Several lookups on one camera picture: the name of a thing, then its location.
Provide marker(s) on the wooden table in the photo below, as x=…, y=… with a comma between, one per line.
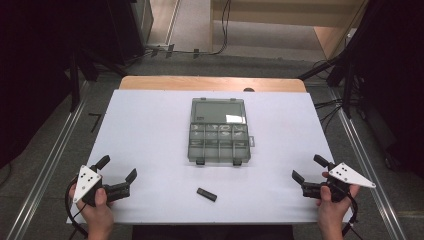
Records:
x=200, y=83

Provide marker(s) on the white board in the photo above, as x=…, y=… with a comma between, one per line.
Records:
x=160, y=140

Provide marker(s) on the light wooden furniture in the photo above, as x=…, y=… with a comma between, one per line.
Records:
x=286, y=13

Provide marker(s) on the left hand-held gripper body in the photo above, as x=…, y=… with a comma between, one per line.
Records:
x=87, y=181

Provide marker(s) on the dark round knob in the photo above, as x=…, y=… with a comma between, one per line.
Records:
x=248, y=89

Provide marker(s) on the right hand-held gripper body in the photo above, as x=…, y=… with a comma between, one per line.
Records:
x=337, y=182

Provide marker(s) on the grey translucent compartment box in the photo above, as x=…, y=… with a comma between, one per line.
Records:
x=218, y=133

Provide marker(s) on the person's dark lap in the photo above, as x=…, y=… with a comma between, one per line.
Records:
x=213, y=233

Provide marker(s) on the black hex key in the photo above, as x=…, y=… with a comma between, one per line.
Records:
x=96, y=120

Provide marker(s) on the black stand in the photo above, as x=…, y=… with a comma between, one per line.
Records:
x=75, y=80
x=346, y=76

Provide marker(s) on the metal floor rail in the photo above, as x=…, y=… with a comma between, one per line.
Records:
x=366, y=166
x=50, y=160

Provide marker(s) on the small black stick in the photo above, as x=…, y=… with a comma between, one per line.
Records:
x=206, y=194

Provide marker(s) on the person's right hand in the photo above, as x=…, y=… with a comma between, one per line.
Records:
x=330, y=208

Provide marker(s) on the person's left hand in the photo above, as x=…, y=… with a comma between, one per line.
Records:
x=98, y=211

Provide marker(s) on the dark cabinet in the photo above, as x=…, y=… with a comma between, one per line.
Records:
x=130, y=30

